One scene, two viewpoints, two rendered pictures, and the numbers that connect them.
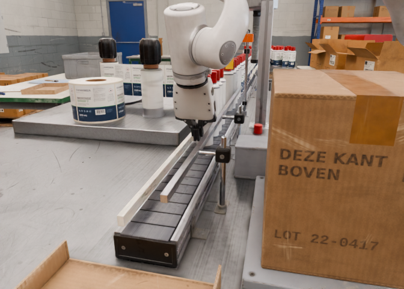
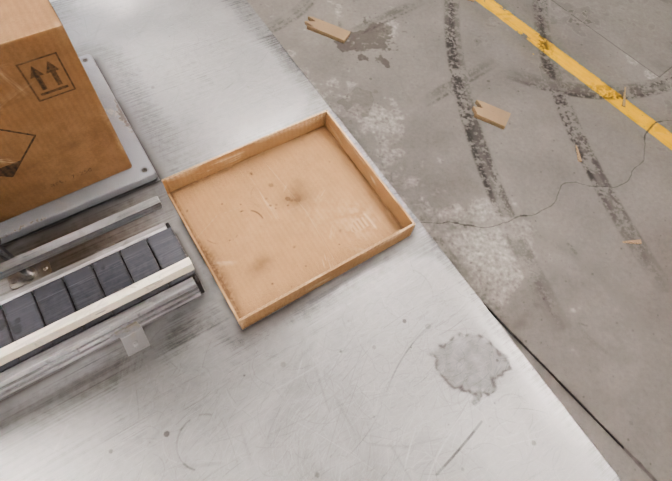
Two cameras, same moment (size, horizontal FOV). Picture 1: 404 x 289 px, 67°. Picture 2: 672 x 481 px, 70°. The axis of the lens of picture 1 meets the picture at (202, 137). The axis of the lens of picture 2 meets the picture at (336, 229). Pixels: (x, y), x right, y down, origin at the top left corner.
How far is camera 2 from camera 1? 72 cm
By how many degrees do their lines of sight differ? 95
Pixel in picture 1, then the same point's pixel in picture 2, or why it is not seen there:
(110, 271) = (223, 275)
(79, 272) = (245, 296)
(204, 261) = (147, 223)
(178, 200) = (90, 278)
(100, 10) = not seen: outside the picture
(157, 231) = (164, 246)
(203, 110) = not seen: outside the picture
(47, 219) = (217, 445)
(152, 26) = not seen: outside the picture
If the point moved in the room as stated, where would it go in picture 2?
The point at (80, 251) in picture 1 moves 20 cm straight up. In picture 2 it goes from (225, 332) to (202, 279)
